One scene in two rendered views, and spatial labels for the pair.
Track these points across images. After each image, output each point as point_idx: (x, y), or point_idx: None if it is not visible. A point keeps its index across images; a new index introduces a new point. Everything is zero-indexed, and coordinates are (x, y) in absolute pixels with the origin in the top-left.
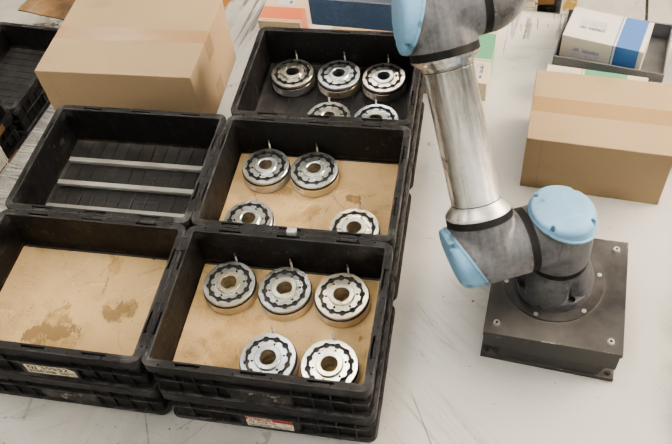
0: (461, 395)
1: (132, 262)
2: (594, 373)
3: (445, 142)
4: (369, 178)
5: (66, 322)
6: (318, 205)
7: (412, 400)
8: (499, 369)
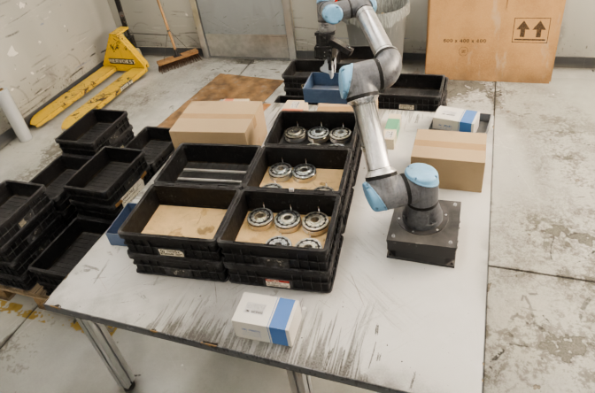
0: (375, 274)
1: (212, 211)
2: (444, 263)
3: (363, 138)
4: (331, 175)
5: (179, 235)
6: (305, 187)
7: (351, 276)
8: (396, 263)
